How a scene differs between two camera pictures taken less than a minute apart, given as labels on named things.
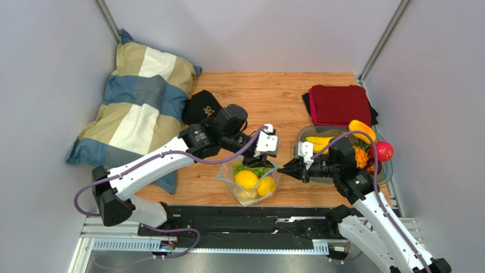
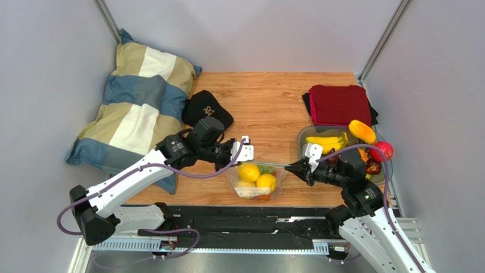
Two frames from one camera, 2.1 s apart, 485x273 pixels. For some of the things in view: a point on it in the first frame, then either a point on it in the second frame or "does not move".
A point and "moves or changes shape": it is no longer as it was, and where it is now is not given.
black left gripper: (257, 161) → (228, 145)
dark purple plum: (370, 166) does not move
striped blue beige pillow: (142, 108) does not move
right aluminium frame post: (402, 8) does not move
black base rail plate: (204, 224) does not move
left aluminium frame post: (107, 20) does not move
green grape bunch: (259, 171) moves or changes shape
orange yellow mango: (356, 125) does not move
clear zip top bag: (250, 185) moves or changes shape
